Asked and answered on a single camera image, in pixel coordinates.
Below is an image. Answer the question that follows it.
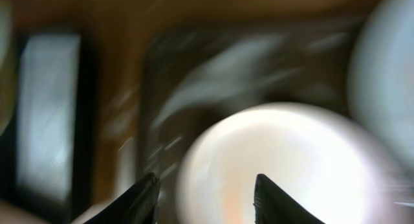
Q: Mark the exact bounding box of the black soapy sponge tray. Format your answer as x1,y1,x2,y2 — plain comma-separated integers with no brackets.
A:
1,32,97,223

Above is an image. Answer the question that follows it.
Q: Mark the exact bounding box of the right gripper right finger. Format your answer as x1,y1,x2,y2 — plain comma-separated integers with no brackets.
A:
254,174,323,224

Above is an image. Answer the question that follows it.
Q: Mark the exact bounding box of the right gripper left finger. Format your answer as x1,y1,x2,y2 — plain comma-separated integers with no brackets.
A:
85,172,160,224

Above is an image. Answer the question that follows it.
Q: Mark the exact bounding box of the pinkish white plate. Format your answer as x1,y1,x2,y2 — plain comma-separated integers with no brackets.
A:
176,103,413,223

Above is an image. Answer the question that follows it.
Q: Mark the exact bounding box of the pale blue plate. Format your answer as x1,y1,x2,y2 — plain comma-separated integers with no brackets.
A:
348,0,413,171

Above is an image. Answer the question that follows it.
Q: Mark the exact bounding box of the dark brown plate tray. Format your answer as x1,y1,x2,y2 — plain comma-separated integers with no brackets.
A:
138,16,364,224

